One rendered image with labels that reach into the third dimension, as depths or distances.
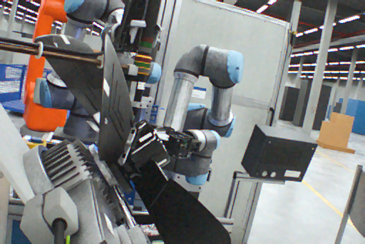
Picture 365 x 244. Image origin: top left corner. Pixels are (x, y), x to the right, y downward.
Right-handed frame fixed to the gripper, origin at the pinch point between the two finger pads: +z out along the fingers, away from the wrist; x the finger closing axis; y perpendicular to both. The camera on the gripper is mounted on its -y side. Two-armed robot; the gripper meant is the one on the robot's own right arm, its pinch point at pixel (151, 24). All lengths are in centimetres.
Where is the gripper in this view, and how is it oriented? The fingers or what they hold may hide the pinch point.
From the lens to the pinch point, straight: 96.4
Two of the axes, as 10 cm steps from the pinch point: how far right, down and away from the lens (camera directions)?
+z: 4.5, 1.9, -8.7
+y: -1.9, 9.7, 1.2
